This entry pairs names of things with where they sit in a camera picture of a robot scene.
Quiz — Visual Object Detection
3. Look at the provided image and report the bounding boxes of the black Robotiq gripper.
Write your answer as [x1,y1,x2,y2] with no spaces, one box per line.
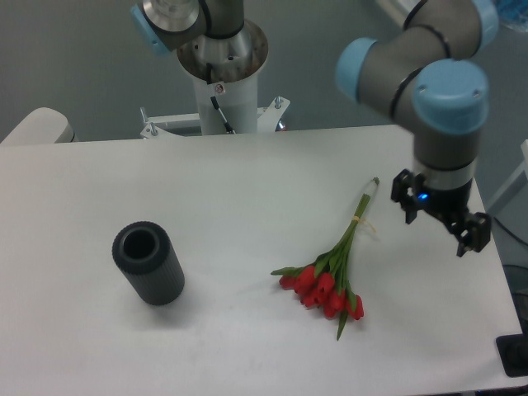
[390,169,492,257]

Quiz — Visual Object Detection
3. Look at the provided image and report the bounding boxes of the red tulip bouquet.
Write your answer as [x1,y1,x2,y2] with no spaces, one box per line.
[271,177,380,340]

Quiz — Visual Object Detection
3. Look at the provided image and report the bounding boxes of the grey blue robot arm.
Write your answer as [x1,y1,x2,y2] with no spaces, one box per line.
[130,1,498,255]

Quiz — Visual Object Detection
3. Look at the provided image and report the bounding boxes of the white furniture at right edge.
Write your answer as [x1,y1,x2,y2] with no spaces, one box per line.
[486,139,528,232]

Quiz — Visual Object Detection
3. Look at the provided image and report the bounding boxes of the black device at table corner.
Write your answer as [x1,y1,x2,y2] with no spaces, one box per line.
[496,334,527,378]

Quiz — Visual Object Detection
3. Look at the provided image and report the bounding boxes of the black ribbed cylindrical vase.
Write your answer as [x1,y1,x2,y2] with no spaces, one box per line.
[111,221,185,306]

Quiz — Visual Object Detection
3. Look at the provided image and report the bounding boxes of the white chair armrest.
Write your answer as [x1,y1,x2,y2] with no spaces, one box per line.
[1,107,78,147]

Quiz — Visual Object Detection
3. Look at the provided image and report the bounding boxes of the black cable on pedestal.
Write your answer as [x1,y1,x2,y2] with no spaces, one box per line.
[205,61,237,135]

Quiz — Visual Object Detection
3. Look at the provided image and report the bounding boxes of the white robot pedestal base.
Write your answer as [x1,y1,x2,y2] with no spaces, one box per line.
[140,20,290,139]

